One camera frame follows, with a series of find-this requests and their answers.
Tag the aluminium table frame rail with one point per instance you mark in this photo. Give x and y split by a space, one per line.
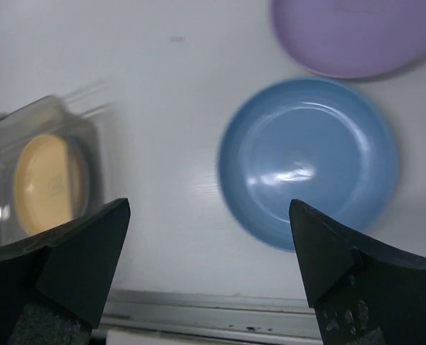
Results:
226 318

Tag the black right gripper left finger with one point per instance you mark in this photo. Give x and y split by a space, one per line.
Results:
54 285

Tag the yellow plate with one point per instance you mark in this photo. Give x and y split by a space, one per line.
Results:
51 183

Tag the blue plate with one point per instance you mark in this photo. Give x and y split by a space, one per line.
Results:
312 139

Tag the purple plate near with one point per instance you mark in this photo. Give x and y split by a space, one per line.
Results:
351 39

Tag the clear plastic bin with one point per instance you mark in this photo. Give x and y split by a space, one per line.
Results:
49 115

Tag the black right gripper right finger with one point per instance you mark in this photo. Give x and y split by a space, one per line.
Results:
363 291

